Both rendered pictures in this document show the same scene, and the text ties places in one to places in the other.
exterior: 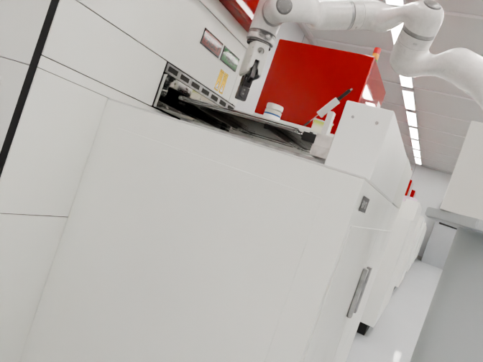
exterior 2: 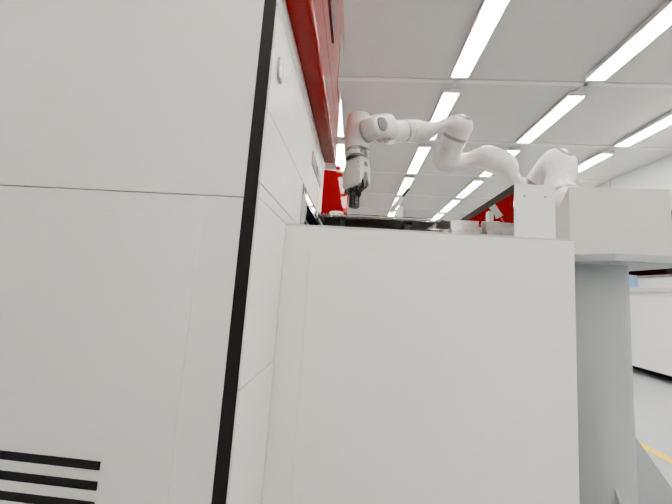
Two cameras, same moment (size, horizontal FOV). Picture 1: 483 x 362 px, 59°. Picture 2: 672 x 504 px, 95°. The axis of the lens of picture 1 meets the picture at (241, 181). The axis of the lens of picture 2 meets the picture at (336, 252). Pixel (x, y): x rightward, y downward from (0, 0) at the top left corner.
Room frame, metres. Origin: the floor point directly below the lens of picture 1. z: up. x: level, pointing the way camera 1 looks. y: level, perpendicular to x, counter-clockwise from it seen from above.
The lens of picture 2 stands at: (0.33, 0.50, 0.68)
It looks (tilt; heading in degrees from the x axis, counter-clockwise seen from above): 7 degrees up; 339
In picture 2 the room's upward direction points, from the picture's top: 4 degrees clockwise
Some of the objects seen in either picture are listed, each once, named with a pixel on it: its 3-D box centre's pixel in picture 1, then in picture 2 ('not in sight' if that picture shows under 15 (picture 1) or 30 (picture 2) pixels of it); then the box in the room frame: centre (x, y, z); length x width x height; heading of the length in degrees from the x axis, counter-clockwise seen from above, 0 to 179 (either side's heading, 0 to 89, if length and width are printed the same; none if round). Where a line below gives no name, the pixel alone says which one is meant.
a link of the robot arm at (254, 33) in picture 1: (261, 39); (357, 155); (1.28, 0.08, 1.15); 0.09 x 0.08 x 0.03; 16
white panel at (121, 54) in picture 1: (178, 51); (303, 172); (1.21, 0.29, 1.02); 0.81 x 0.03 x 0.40; 155
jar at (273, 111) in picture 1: (272, 115); not in sight; (1.76, -0.03, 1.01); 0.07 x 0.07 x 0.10
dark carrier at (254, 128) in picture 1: (259, 128); (372, 229); (1.29, 0.00, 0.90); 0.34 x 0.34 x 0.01; 65
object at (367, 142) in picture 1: (374, 161); (485, 233); (1.08, -0.30, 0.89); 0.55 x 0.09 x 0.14; 155
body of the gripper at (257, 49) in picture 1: (254, 59); (355, 172); (1.28, 0.08, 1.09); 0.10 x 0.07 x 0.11; 16
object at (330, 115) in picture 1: (325, 115); (396, 211); (1.47, -0.20, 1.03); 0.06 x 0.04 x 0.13; 65
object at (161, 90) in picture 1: (199, 111); (313, 225); (1.36, 0.20, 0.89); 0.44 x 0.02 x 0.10; 155
